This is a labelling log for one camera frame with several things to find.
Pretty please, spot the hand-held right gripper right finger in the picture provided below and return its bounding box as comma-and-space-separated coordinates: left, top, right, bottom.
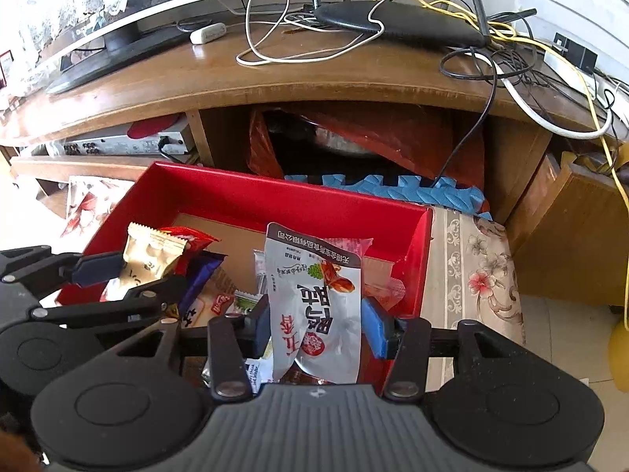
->
360, 296, 530, 402

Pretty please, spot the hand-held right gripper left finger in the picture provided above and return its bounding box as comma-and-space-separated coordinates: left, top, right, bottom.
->
105, 299, 272, 402

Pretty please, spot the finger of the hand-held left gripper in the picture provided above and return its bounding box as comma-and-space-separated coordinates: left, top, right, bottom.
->
28, 274, 192, 340
0, 244, 125, 306

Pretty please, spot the beige snack packet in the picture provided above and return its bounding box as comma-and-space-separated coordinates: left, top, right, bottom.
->
101, 223, 191, 302

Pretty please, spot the silver snack packet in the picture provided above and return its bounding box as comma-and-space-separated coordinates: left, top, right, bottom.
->
265, 221, 374, 385

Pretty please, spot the blue snack packet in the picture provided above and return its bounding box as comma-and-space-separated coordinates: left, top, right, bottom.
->
169, 251, 228, 328

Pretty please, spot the red yellow snack packet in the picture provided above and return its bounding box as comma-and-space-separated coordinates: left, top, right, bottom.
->
158, 226, 219, 276

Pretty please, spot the red cardboard box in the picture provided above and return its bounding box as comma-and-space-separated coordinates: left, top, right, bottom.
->
54, 160, 434, 394

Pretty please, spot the red floral printed bag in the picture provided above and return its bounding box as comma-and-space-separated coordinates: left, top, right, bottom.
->
60, 176, 136, 238

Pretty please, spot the silver media player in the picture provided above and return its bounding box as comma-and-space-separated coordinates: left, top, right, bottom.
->
46, 120, 193, 159

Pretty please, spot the blue foam mat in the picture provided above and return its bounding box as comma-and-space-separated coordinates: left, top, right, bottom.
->
284, 173, 493, 219

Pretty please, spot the brown wooden side box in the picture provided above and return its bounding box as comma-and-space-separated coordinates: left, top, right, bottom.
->
506, 150, 629, 308

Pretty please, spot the wooden television cabinet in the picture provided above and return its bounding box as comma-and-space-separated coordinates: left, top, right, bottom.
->
0, 29, 615, 237

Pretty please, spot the flat screen television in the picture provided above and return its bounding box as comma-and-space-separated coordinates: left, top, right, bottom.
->
44, 0, 246, 95

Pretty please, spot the yellow bin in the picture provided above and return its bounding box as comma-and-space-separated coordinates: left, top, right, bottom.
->
608, 319, 629, 385

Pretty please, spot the small white adapter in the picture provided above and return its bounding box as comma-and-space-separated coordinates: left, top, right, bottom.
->
189, 23, 228, 45

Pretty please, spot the black router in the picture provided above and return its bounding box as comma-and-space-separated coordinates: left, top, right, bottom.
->
307, 0, 539, 49

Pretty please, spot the white power strip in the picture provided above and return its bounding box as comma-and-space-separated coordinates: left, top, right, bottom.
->
543, 49, 629, 124

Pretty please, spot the black plug adapter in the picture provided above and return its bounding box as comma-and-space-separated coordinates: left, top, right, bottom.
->
554, 32, 599, 70

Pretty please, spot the black cable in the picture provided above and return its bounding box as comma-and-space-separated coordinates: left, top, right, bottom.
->
427, 44, 546, 190

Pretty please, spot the yellow cable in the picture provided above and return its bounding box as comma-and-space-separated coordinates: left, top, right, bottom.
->
376, 0, 629, 330

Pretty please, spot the thick white cable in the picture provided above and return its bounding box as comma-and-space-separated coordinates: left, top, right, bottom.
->
498, 49, 617, 141

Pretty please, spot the thin white cable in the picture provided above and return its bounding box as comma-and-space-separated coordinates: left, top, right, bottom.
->
236, 0, 386, 67

